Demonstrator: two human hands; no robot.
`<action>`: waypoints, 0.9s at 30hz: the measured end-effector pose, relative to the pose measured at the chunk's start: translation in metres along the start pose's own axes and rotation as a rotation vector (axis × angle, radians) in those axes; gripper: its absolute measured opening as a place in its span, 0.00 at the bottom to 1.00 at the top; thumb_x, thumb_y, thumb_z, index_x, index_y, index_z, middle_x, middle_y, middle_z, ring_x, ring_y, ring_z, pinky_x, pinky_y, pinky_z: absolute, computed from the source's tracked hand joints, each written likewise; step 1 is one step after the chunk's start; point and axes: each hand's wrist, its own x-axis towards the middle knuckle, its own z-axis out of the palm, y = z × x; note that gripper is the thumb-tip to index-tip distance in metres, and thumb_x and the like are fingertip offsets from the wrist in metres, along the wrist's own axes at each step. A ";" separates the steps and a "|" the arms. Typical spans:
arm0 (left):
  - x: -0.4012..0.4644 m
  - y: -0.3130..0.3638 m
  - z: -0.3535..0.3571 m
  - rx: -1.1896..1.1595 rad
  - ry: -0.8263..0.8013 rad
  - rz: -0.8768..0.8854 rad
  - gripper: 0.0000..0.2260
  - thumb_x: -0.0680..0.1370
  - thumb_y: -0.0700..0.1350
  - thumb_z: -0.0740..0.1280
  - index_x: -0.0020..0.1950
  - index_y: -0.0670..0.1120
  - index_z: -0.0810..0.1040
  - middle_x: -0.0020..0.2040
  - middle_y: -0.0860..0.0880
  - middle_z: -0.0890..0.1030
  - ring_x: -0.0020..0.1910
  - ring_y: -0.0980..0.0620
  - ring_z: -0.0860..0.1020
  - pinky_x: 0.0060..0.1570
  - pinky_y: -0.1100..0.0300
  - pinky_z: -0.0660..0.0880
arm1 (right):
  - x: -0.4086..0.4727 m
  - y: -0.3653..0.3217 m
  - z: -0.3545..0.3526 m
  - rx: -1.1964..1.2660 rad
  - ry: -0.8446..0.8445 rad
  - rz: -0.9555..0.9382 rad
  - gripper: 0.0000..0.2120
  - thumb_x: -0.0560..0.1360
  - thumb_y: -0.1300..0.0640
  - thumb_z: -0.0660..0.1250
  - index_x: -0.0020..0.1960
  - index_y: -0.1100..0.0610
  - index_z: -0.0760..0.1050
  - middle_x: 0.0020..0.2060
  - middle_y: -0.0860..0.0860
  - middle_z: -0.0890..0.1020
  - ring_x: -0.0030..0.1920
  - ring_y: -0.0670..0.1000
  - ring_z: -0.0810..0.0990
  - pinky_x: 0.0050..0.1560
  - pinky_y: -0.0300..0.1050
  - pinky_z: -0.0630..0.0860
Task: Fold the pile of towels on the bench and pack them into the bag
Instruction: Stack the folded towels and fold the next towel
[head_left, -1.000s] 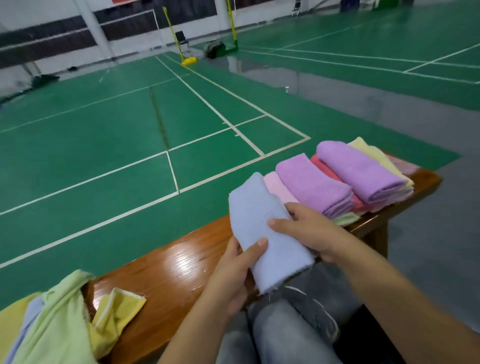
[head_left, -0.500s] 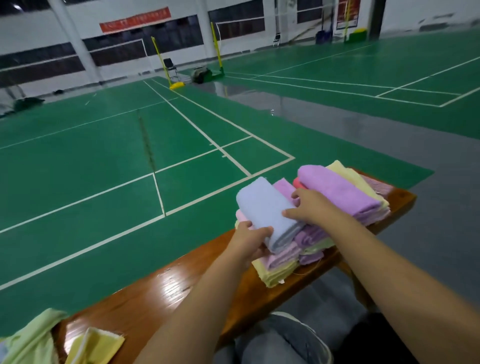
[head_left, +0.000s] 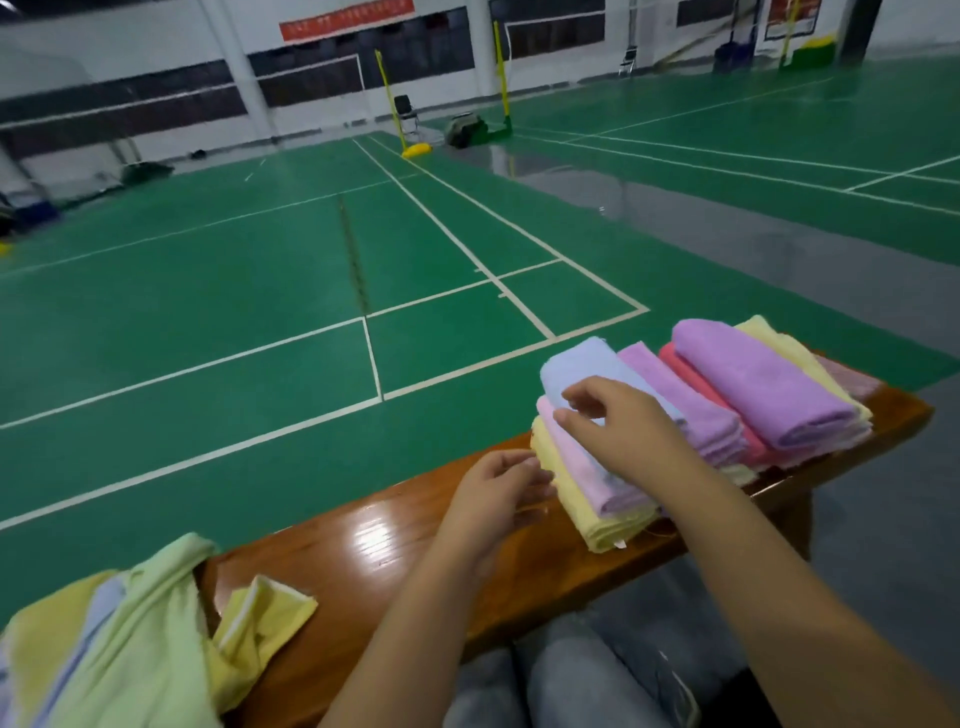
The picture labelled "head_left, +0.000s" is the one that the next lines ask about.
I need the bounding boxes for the person's left hand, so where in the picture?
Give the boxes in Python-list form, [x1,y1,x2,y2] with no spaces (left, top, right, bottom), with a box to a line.
[432,448,557,575]

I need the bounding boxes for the person's right hand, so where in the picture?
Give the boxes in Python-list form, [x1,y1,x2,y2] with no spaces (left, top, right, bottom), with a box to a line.
[553,375,707,504]

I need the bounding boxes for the light pink towel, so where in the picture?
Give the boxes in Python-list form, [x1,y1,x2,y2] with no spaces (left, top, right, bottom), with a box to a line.
[535,396,662,521]

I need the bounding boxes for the white blue towel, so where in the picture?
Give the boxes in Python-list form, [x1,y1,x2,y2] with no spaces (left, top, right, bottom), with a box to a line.
[538,336,692,434]

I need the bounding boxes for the pale yellow towel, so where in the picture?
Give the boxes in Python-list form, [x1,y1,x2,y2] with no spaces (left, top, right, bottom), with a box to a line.
[529,415,662,555]
[735,313,875,425]

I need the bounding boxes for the yellow white striped cloth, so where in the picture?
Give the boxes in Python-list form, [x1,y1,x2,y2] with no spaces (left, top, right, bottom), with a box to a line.
[207,573,321,714]

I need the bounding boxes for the yellow green towel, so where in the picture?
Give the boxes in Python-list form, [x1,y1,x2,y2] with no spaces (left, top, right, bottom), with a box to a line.
[45,532,224,728]

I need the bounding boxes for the light blue towel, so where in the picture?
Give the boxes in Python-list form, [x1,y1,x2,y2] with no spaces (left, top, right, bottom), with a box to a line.
[0,577,129,728]

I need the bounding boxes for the person's right forearm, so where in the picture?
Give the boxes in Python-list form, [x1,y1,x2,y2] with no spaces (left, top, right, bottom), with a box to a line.
[660,465,960,728]

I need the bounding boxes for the person's left forearm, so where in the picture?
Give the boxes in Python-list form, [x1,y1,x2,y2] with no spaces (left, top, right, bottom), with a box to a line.
[319,540,504,728]

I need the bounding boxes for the person's grey trousers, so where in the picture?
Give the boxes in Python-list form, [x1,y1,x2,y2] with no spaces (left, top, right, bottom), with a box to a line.
[442,607,707,728]

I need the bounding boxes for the brown wooden bench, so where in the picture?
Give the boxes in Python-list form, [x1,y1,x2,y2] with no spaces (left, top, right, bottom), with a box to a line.
[195,382,935,728]

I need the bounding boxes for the black sports bag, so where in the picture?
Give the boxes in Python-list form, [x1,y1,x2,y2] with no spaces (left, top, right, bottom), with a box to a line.
[444,112,494,150]

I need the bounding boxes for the dark folding chair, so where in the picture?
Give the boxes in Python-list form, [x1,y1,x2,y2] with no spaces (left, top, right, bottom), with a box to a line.
[391,94,423,140]

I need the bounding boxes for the badminton net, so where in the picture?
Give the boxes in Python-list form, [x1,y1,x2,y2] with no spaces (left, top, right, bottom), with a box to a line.
[45,55,377,144]

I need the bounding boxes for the red wall poster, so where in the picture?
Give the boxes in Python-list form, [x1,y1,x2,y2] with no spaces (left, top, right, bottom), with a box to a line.
[765,0,824,41]

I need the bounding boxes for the red wall banner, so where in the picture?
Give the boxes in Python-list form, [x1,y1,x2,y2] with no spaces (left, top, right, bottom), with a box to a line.
[277,0,419,44]

